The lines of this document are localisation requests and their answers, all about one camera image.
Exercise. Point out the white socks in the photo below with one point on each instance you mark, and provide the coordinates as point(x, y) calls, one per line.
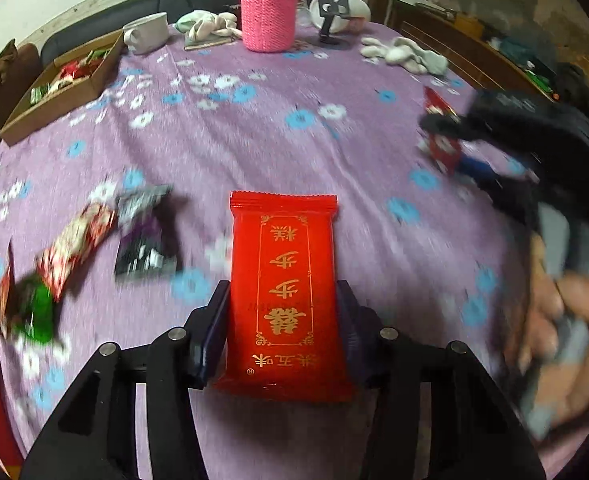
point(404, 55)

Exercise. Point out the red candy packet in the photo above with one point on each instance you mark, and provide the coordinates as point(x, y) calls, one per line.
point(74, 70)

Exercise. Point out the brown flat board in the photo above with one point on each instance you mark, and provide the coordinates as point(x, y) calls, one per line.
point(209, 44)

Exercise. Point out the green white candy packet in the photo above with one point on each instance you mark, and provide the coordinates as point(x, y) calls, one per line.
point(39, 95)

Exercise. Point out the white mug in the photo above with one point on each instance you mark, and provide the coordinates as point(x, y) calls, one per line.
point(149, 35)

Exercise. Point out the cardboard box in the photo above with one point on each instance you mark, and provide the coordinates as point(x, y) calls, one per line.
point(59, 110)

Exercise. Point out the white bowl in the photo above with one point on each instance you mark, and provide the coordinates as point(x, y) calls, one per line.
point(359, 12)

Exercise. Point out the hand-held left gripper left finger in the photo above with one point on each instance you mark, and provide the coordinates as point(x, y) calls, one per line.
point(214, 335)

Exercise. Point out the black phone stand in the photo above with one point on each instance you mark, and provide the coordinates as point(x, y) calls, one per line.
point(332, 0)

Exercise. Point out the red white patterned snack packet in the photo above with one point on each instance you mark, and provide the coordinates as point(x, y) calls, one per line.
point(77, 245)

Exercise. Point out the dark red snack packet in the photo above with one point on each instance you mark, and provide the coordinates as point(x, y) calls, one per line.
point(442, 155)

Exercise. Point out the dark purple snack packet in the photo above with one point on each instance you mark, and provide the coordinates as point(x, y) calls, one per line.
point(144, 240)

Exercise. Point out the white green cloth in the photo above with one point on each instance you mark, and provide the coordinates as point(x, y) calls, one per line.
point(207, 25)

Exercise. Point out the dark sofa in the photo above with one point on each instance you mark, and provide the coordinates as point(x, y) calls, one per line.
point(89, 25)

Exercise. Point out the teal bag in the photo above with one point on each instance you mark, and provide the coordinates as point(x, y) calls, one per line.
point(512, 47)

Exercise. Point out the green red snack packet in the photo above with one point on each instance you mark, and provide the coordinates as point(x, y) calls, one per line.
point(29, 305)

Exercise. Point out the wooden cabinet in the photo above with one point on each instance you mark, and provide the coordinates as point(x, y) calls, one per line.
point(474, 45)

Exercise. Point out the purple floral tablecloth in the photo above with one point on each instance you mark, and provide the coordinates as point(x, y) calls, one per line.
point(299, 150)

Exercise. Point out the person's right hand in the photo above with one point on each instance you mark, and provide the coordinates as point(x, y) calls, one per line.
point(579, 340)

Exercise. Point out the brown armchair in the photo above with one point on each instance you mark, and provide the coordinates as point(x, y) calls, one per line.
point(4, 100)

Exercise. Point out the pink knitted thermos bottle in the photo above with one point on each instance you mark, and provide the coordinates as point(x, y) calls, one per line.
point(267, 15)

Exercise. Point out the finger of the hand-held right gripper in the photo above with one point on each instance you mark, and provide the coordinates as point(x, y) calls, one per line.
point(444, 125)
point(477, 169)

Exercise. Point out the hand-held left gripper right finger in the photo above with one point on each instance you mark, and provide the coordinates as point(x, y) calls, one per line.
point(354, 335)

